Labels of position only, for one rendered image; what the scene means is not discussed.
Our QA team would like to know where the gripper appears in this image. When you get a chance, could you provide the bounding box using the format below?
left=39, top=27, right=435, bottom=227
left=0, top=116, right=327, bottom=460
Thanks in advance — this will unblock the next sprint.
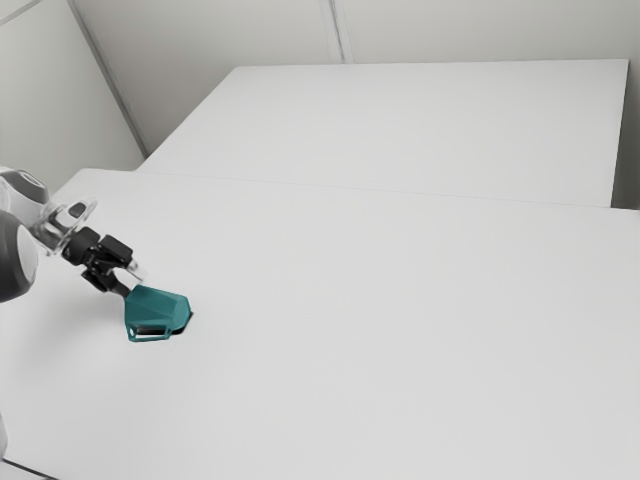
left=62, top=226, right=150, bottom=300

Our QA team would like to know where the teal faceted mug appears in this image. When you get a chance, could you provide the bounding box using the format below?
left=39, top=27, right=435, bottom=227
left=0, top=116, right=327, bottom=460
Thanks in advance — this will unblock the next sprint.
left=123, top=284, right=193, bottom=344

